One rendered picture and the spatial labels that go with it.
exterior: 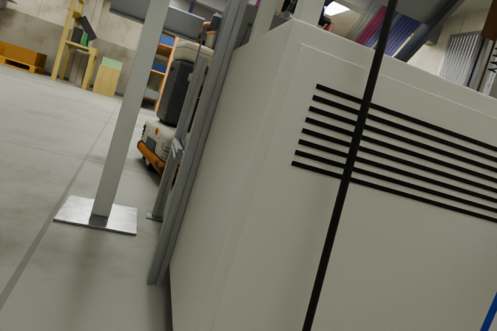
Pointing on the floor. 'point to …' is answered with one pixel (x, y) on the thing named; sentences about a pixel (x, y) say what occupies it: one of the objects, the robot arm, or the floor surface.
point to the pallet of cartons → (32, 57)
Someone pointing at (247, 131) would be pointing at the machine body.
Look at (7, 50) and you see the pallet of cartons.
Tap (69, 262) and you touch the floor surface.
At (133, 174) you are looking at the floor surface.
